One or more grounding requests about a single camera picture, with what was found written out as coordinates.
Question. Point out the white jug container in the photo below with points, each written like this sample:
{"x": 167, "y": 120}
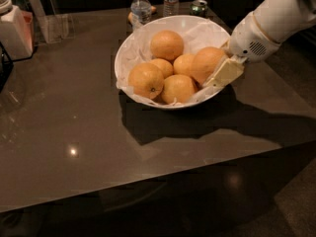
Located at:
{"x": 16, "y": 33}

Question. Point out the white paper liner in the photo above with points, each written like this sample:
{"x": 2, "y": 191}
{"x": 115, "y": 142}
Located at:
{"x": 197, "y": 32}

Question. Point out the top orange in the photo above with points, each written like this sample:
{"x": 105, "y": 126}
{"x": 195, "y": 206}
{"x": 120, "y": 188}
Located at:
{"x": 167, "y": 45}

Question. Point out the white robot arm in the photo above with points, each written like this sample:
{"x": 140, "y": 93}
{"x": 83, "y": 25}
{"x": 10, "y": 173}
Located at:
{"x": 281, "y": 19}

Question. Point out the front middle orange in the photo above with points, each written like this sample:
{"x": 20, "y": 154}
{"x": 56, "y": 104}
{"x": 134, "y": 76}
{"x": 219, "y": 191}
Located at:
{"x": 178, "y": 89}

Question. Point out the front left orange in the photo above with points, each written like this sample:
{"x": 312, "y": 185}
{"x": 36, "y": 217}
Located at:
{"x": 146, "y": 80}

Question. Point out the large orange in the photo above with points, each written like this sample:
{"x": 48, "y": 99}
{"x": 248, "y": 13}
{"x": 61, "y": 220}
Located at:
{"x": 205, "y": 62}

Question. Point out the centre right orange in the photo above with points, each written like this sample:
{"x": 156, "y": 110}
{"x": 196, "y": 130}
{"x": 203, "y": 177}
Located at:
{"x": 183, "y": 63}

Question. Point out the capped clear water bottle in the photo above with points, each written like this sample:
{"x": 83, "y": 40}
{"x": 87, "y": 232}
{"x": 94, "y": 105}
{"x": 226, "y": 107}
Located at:
{"x": 140, "y": 13}

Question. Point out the green drink can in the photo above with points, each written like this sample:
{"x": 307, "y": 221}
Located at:
{"x": 199, "y": 8}

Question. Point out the small tan round object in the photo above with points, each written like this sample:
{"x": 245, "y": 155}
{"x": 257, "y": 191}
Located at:
{"x": 129, "y": 17}

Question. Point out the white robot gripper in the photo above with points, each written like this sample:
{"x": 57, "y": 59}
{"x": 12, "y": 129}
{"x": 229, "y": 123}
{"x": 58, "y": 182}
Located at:
{"x": 251, "y": 40}

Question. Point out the clear acrylic stand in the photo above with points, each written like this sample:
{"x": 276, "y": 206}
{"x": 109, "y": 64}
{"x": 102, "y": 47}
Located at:
{"x": 51, "y": 25}

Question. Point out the small centre orange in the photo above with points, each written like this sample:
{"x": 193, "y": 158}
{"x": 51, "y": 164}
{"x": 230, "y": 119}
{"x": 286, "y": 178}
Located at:
{"x": 164, "y": 66}

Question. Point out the white bowl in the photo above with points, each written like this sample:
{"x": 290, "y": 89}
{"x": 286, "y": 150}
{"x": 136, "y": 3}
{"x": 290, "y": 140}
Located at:
{"x": 177, "y": 21}

